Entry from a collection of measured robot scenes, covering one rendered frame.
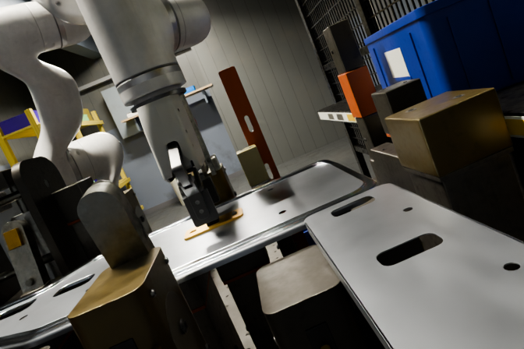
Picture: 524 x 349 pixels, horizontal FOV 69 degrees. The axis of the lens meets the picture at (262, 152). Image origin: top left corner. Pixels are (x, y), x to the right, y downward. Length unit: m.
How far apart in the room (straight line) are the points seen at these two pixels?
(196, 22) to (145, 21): 0.07
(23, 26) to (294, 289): 0.74
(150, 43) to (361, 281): 0.36
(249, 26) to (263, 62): 0.60
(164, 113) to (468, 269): 0.35
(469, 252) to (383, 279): 0.05
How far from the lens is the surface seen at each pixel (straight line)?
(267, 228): 0.43
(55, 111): 1.01
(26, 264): 0.76
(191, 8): 0.54
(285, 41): 6.35
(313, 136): 6.36
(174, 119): 0.47
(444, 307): 0.23
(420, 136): 0.39
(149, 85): 0.48
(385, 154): 0.55
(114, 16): 0.50
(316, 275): 0.34
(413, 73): 0.61
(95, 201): 0.35
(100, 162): 1.13
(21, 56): 0.92
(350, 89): 0.69
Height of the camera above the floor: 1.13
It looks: 8 degrees down
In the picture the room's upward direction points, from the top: 23 degrees counter-clockwise
